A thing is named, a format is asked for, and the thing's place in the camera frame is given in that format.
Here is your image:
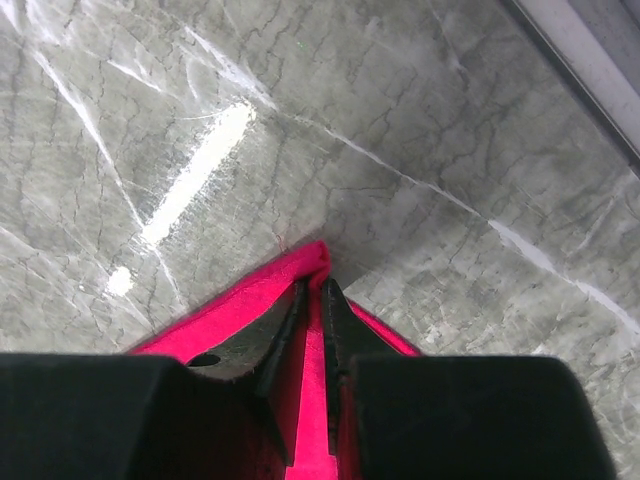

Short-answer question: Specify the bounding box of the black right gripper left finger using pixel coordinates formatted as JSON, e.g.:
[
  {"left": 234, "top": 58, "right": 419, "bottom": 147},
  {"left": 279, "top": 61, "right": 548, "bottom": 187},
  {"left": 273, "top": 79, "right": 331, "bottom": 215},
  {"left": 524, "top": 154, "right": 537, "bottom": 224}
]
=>
[{"left": 1, "top": 283, "right": 307, "bottom": 479}]

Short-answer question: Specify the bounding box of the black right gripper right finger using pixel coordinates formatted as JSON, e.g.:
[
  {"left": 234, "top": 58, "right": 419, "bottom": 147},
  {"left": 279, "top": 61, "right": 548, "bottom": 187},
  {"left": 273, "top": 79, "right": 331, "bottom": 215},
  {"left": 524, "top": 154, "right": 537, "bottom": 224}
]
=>
[{"left": 321, "top": 280, "right": 616, "bottom": 479}]

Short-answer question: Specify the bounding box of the red t shirt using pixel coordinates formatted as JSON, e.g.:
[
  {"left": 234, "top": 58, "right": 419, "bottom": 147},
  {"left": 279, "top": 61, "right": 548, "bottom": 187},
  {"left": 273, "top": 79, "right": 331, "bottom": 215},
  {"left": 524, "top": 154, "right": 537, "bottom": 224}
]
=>
[{"left": 134, "top": 241, "right": 418, "bottom": 479}]

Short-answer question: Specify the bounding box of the aluminium rail frame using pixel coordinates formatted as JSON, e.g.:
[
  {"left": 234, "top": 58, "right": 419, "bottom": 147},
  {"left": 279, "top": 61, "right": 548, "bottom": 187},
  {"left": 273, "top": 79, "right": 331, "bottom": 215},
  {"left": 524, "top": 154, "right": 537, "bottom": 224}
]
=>
[{"left": 501, "top": 1, "right": 639, "bottom": 173}]

